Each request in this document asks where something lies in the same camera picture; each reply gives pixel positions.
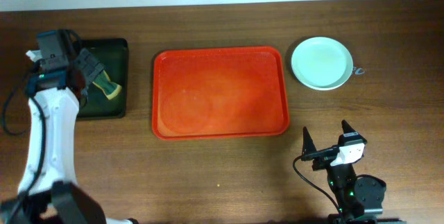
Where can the white plate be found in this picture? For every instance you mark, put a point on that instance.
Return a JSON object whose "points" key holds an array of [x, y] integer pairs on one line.
{"points": [[321, 77]]}

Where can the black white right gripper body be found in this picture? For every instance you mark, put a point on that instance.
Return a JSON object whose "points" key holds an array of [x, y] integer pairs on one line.
{"points": [[323, 156]]}

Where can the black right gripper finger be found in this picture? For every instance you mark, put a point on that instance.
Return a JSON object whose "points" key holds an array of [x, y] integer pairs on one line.
{"points": [[308, 146], [346, 127]]}

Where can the light green plate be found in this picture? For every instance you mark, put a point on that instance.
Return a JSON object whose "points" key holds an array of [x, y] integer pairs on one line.
{"points": [[321, 51]]}

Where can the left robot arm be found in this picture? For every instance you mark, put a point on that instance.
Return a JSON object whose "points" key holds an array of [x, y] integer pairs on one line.
{"points": [[63, 69]]}

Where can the red plastic tray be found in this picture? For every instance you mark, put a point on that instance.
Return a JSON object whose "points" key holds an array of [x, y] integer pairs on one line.
{"points": [[221, 92]]}

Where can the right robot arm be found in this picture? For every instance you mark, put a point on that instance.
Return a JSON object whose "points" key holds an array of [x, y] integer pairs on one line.
{"points": [[357, 198]]}

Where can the yellow green sponge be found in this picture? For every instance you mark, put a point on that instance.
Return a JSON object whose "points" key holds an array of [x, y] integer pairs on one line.
{"points": [[110, 89]]}

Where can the black rectangular water tray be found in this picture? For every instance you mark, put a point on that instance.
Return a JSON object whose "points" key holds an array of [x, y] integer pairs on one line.
{"points": [[114, 55]]}

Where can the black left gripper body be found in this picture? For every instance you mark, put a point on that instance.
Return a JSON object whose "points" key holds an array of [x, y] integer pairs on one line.
{"points": [[89, 66]]}

